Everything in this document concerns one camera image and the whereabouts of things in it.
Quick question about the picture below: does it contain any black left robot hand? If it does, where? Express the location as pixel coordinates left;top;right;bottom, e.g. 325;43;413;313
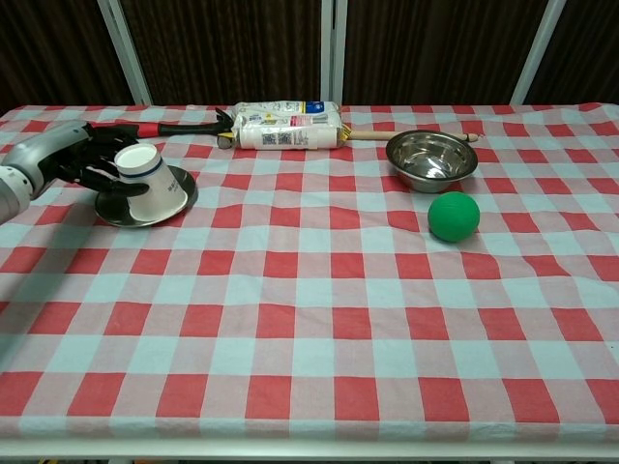
39;123;149;198

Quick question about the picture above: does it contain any white paper cup blue band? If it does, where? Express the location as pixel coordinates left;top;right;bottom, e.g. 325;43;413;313
114;142;191;218

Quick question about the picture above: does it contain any red black handled tool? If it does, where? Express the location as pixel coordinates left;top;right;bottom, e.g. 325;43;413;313
128;106;238;149

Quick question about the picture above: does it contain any round stainless steel plate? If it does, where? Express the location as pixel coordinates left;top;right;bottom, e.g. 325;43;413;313
94;166;198;228

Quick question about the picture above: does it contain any dark brown ribbed curtain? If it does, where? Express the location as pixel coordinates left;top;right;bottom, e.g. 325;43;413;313
0;0;619;117

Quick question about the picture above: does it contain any white plastic tissue package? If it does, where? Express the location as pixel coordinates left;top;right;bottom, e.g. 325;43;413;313
230;100;350;152

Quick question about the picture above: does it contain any red white checkered tablecloth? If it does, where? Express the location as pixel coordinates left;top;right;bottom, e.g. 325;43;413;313
0;102;619;442

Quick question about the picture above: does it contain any wooden rolling pin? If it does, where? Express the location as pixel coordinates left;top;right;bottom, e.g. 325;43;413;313
345;129;485;144

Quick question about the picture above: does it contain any stainless steel bowl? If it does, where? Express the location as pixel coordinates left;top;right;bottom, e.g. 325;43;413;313
385;129;480;194

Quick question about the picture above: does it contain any green ball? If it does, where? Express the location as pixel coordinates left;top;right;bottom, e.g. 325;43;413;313
427;190;482;243

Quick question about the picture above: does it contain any white metal table edge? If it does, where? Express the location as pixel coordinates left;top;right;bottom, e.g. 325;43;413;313
0;449;619;464

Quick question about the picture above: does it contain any white metal frame post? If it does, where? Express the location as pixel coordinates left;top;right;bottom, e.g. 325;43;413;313
320;0;349;105
510;0;567;105
96;0;154;105

